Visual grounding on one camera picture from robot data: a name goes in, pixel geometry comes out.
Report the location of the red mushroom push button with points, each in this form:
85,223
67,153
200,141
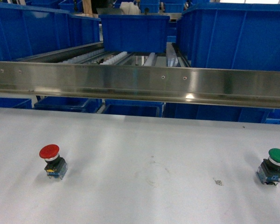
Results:
56,165

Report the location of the green mushroom push button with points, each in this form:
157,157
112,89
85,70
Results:
269,170

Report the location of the blue bin lower centre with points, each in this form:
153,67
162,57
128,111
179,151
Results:
133,108

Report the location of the blue bin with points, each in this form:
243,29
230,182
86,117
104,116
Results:
216,112
28,30
231,36
20,103
67,104
135,33
133,108

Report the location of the blue bin lower right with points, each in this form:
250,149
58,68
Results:
216,112

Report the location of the white roller track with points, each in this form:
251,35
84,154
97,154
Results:
115,58

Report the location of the blue bin upper centre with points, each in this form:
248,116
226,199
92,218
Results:
135,33

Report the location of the blue bin lower far left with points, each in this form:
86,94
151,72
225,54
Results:
20,103

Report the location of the blue bin upper right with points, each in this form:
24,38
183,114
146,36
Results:
231,36

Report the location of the blue bin upper left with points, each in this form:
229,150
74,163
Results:
28,30

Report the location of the stainless steel shelf rail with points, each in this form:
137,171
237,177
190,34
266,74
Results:
247,88

